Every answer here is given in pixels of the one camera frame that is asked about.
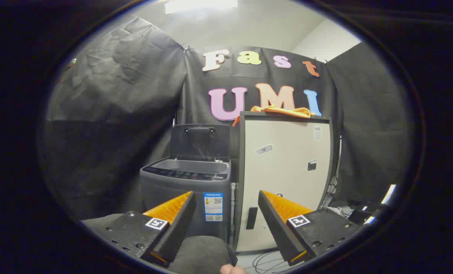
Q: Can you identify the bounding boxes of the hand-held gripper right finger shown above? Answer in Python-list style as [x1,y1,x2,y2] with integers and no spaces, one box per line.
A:
[257,190,364,267]

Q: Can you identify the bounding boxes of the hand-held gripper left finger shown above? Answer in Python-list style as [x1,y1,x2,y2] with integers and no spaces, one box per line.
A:
[91,191,196,269]

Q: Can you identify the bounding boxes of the grey washing machine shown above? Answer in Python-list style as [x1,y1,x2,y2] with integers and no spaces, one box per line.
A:
[140,155,232,244]

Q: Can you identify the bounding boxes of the orange shirt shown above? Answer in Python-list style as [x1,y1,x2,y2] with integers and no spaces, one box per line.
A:
[232,105,311,127]

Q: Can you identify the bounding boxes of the person's grey trouser leg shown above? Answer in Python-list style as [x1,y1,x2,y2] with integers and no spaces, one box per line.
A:
[169,235,238,274]

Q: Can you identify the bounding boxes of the black box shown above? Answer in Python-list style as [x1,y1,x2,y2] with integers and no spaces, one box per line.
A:
[349,207,380,226]

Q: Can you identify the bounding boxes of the black backdrop cloth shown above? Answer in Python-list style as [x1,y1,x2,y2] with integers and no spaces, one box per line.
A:
[40,15,415,225]

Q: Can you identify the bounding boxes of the black floor cables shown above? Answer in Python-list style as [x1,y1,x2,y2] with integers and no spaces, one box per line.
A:
[251,249,288,274]

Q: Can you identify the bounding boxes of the white drain hose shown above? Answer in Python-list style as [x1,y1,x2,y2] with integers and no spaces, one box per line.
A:
[230,183,237,244]

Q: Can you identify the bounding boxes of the cream cabinet with dark frame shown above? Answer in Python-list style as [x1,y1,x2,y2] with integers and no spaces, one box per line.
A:
[234,111,334,252]

